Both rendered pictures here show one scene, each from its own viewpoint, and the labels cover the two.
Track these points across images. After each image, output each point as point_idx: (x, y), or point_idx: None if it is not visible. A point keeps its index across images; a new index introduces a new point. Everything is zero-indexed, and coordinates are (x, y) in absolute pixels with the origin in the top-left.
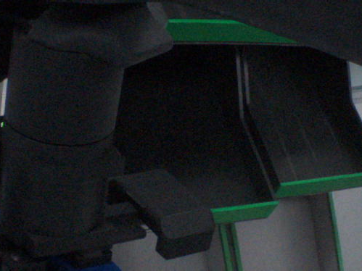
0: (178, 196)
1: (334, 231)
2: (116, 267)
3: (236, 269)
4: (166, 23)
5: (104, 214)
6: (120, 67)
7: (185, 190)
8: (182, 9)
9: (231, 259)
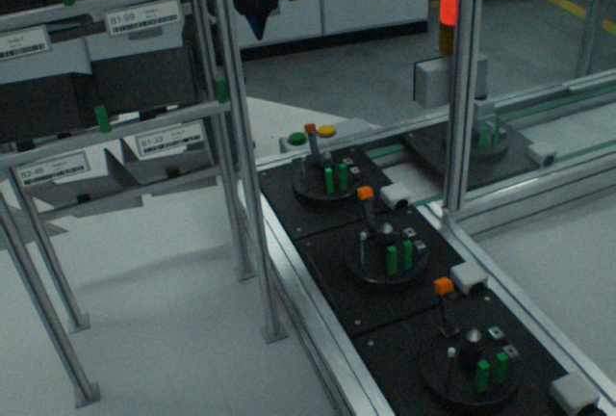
0: None
1: (56, 183)
2: (235, 7)
3: (130, 175)
4: None
5: None
6: None
7: None
8: None
9: (129, 178)
